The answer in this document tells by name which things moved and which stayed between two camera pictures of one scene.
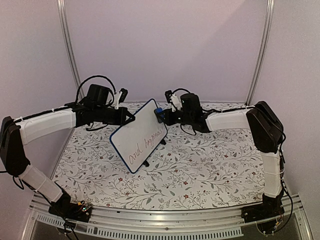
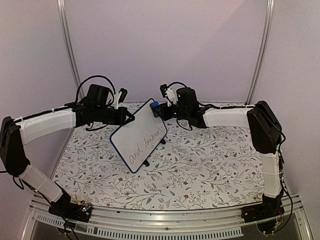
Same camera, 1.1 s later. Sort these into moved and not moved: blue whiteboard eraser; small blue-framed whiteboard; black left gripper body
Moved: blue whiteboard eraser
Not moved: black left gripper body; small blue-framed whiteboard
